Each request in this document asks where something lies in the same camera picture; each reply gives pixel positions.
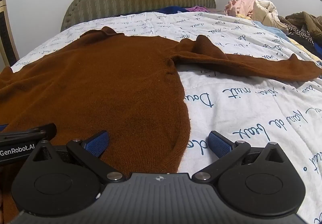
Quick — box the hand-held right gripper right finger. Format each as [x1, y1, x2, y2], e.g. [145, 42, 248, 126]
[192, 130, 288, 184]

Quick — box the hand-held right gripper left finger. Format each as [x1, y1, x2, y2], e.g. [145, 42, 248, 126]
[31, 130, 126, 184]

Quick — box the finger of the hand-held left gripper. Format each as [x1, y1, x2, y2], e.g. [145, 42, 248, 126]
[0, 123, 57, 143]

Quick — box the brown knit sweater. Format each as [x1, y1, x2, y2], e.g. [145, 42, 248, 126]
[0, 26, 322, 222]

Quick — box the white blanket with blue script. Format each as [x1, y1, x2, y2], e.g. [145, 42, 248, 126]
[11, 11, 322, 224]

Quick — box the wooden chair with black back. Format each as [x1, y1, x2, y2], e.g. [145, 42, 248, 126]
[0, 0, 20, 69]

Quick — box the light blue cloth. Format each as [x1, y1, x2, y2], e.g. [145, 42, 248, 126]
[253, 20, 290, 38]

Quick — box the yellow cloth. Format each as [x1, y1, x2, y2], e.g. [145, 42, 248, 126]
[289, 37, 322, 61]

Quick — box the black patterned cloth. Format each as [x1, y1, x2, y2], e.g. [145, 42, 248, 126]
[285, 24, 322, 59]

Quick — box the purple cloth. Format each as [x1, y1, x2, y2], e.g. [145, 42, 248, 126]
[187, 5, 208, 13]

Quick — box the cream cloth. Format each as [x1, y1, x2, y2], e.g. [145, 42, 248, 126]
[248, 0, 288, 35]

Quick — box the pink cloth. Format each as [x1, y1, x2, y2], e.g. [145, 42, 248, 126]
[224, 0, 257, 17]

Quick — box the dark blue cloth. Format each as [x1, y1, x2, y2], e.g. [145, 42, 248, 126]
[151, 6, 195, 14]

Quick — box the olive brown jacket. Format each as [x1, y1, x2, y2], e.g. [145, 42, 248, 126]
[279, 11, 322, 42]

